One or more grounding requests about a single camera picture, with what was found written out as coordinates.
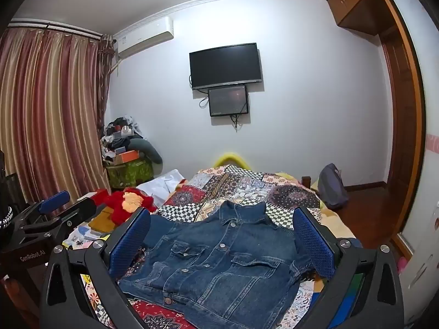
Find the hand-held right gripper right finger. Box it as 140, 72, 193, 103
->
292, 206, 405, 329

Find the curtain rod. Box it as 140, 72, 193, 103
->
7, 20, 104, 39

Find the grey backpack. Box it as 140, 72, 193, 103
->
317, 163, 348, 209

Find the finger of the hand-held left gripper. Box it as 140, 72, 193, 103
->
21, 197, 97, 245
15, 191, 71, 225

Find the yellow hoop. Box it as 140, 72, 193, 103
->
213, 151, 254, 170

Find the orange box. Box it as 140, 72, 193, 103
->
111, 150, 140, 165

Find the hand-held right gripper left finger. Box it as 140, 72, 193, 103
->
39, 207, 151, 329

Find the red plush toy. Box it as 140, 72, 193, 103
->
92, 188, 156, 227

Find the striped red gold curtain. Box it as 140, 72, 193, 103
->
0, 27, 115, 213

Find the mustard brown cloth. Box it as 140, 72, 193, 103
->
88, 207, 115, 232

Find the small black wall monitor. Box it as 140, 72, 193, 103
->
207, 85, 250, 117

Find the wooden overhead cabinet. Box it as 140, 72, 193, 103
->
326, 0, 395, 36

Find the black wall television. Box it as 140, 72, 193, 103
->
189, 43, 264, 90

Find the patchwork printed blanket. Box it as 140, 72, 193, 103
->
63, 164, 347, 329

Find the white air conditioner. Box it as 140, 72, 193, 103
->
113, 16, 174, 59

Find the pile of clutter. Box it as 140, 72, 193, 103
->
100, 115, 141, 156

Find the blue denim jacket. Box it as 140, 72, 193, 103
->
118, 200, 314, 329

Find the white door panel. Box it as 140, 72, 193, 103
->
398, 123, 439, 326

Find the white cloth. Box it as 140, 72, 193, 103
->
137, 169, 187, 203

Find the black white braided cord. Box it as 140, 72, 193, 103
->
0, 205, 13, 230

